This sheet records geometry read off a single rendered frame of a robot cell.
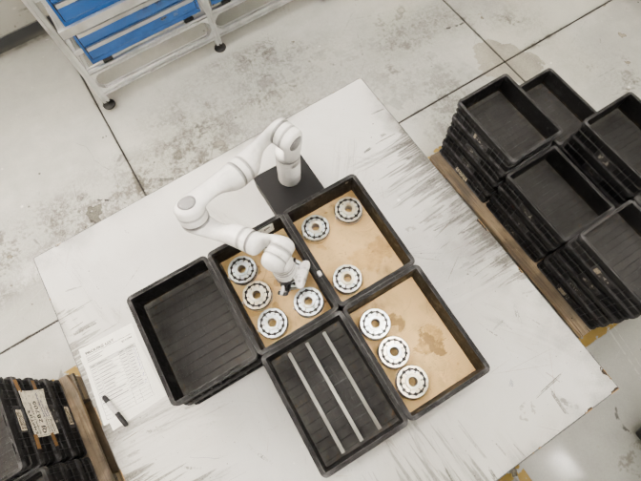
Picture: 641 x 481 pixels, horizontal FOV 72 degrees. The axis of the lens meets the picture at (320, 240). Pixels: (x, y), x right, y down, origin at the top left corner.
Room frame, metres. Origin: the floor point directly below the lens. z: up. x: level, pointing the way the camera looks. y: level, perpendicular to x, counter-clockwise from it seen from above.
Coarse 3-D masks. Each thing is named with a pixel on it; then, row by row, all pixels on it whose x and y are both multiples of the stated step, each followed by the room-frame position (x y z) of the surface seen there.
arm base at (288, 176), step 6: (276, 162) 0.85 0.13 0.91; (282, 168) 0.82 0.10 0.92; (288, 168) 0.81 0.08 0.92; (294, 168) 0.82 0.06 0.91; (282, 174) 0.82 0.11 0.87; (288, 174) 0.81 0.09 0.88; (294, 174) 0.82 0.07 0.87; (282, 180) 0.82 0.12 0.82; (288, 180) 0.81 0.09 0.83; (294, 180) 0.82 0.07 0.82; (288, 186) 0.81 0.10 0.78
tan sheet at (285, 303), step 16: (256, 256) 0.52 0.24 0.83; (240, 272) 0.47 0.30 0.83; (272, 272) 0.45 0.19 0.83; (240, 288) 0.41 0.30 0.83; (272, 288) 0.39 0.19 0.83; (272, 304) 0.34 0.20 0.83; (288, 304) 0.33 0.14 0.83; (256, 320) 0.29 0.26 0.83; (288, 320) 0.28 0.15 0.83; (304, 320) 0.27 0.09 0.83
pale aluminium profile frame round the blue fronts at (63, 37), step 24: (24, 0) 1.97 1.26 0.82; (120, 0) 2.14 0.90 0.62; (144, 0) 2.17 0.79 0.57; (240, 0) 2.42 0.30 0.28; (288, 0) 2.56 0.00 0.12; (48, 24) 1.98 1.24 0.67; (72, 24) 2.01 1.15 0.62; (96, 24) 2.05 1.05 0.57; (192, 24) 2.28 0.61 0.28; (216, 24) 2.33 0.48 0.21; (240, 24) 2.40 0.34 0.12; (72, 48) 2.18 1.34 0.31; (144, 48) 2.14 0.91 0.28; (192, 48) 2.25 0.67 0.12; (216, 48) 2.33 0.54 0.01; (96, 72) 2.00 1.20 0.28; (144, 72) 2.10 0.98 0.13
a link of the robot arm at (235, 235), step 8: (208, 216) 0.57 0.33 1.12; (208, 224) 0.54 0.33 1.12; (216, 224) 0.54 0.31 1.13; (224, 224) 0.53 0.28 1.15; (232, 224) 0.51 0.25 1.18; (240, 224) 0.51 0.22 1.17; (192, 232) 0.53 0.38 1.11; (200, 232) 0.52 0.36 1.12; (208, 232) 0.52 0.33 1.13; (216, 232) 0.51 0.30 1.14; (224, 232) 0.49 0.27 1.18; (232, 232) 0.48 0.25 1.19; (240, 232) 0.47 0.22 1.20; (248, 232) 0.47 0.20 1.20; (224, 240) 0.47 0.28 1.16; (232, 240) 0.46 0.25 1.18; (240, 240) 0.45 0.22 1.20; (240, 248) 0.43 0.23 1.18
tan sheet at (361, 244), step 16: (352, 192) 0.73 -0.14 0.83; (320, 208) 0.68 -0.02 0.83; (336, 224) 0.61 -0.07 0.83; (368, 224) 0.59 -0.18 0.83; (304, 240) 0.56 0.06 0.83; (336, 240) 0.54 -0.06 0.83; (352, 240) 0.53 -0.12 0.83; (368, 240) 0.53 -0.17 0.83; (384, 240) 0.52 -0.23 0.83; (320, 256) 0.49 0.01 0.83; (336, 256) 0.48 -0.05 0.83; (352, 256) 0.48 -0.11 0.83; (368, 256) 0.47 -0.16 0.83; (384, 256) 0.46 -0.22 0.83; (368, 272) 0.41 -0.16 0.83; (384, 272) 0.40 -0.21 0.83
